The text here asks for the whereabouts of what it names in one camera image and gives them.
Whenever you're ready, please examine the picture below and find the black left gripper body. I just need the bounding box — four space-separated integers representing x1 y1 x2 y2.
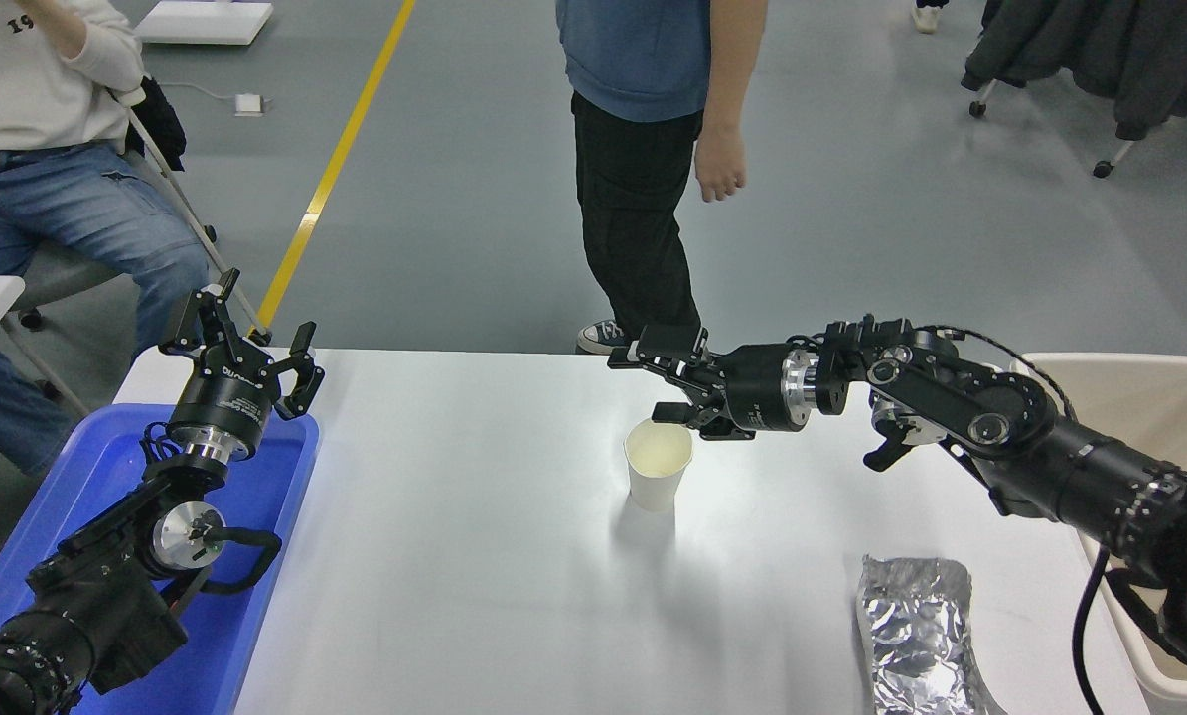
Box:
172 357 282 443

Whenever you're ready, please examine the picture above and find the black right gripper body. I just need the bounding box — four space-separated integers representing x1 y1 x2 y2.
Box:
717 344 791 435

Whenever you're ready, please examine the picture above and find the white paper cup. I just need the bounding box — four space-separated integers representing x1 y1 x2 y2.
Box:
624 417 695 513

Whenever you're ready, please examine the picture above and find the standing person's hand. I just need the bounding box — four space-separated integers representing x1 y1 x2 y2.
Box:
694 124 748 203

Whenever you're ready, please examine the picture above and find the blue plastic tray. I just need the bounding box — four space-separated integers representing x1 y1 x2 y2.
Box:
0 402 321 715

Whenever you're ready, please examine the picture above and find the standing person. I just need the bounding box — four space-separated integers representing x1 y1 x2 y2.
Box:
553 0 768 357

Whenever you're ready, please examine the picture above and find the seated person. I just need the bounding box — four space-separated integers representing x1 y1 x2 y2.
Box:
0 0 212 478

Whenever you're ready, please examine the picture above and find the flat white floor platform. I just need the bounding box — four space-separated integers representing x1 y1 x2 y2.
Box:
136 0 276 46

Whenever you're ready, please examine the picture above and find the crumpled silver foil tray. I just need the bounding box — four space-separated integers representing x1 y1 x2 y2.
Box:
856 556 1011 715

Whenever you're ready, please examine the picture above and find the large pale plastic bin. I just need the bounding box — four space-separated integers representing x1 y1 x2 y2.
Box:
1010 353 1187 708

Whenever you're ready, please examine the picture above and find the wheeled white chair base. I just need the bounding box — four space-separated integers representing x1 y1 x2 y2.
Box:
968 77 1140 180

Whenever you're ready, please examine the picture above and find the dark grey jacket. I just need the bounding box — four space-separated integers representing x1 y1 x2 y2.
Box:
961 0 1187 140

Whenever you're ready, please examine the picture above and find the white adapter cable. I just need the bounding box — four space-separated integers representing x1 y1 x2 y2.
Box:
161 81 241 103

